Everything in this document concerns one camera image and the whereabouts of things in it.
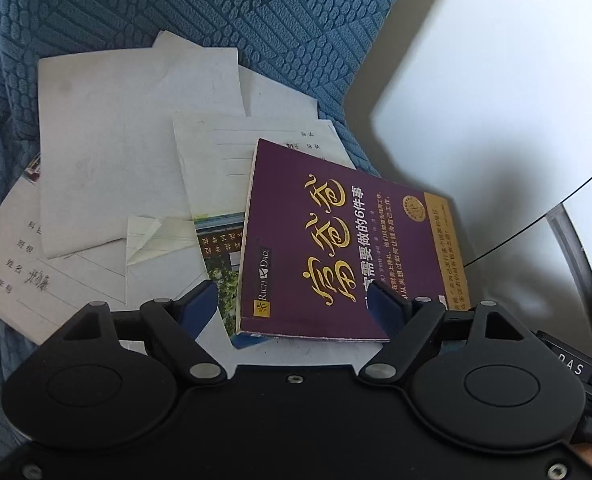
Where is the blue textured sofa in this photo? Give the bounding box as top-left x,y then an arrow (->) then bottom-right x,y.
0,0 -> 417,466

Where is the thick dark cable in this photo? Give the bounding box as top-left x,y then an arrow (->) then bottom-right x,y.
546,202 -> 592,367

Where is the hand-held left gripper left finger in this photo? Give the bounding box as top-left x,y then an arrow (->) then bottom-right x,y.
50,280 -> 229,387

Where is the white notebook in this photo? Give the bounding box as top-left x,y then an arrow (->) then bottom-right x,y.
37,46 -> 247,261
152,30 -> 320,122

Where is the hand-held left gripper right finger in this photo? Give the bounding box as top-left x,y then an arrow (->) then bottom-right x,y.
360,280 -> 532,387

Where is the folded cream paper scrap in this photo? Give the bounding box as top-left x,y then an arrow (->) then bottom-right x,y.
126,214 -> 197,267

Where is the purple book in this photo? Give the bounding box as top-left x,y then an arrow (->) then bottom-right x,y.
232,137 -> 473,348

